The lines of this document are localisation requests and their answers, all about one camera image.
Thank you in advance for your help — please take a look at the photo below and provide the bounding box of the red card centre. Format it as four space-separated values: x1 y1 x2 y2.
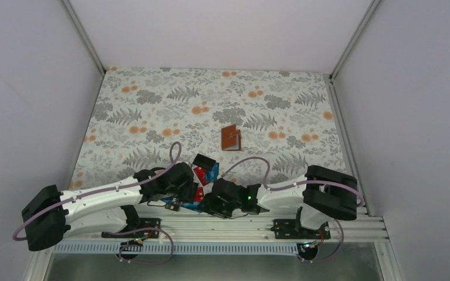
193 167 210 186

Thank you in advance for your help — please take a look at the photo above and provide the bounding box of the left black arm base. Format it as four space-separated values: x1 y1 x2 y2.
101 218 161 239

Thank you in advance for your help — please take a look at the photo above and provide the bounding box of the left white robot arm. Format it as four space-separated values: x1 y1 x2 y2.
21 162 198 252

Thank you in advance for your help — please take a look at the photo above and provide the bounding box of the red card under black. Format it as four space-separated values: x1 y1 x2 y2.
193 187 205 204

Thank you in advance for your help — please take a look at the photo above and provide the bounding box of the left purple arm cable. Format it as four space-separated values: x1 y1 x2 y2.
12 141 183 267

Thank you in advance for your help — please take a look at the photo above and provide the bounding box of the black card bottom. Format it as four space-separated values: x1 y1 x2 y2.
165 202 181 212

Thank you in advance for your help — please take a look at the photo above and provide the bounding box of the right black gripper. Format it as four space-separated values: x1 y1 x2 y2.
197 192 241 220

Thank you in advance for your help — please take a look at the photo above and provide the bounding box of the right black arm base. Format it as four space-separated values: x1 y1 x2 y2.
270 219 331 240

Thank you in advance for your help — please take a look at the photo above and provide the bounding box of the blue card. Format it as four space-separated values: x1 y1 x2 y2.
161 198 201 213
204 162 220 183

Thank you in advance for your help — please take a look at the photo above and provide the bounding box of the slotted grey cable duct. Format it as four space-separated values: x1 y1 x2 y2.
53 241 298 256

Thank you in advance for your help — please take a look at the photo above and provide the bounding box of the aluminium rail frame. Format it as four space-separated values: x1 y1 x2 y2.
40 204 390 244

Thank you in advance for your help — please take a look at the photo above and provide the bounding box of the floral patterned table mat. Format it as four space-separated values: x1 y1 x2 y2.
69 67 348 190

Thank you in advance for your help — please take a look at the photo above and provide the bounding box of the blue card bottom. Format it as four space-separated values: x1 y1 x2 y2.
161 198 201 213

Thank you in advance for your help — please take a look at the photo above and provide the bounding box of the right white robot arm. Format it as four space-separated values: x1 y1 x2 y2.
197 165 364 238

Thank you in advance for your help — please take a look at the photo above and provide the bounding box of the blue card centre right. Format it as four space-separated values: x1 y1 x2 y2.
204 162 220 183

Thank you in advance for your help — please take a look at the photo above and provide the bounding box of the brown leather card holder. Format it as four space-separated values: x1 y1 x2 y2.
221 124 241 151

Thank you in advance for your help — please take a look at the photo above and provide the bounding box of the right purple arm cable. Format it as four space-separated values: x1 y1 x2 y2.
220 156 366 265

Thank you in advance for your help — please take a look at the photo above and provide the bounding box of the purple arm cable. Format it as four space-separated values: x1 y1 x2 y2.
12 141 183 267
220 156 366 265

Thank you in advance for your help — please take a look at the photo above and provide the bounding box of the black card top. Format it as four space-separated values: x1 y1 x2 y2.
192 153 216 171

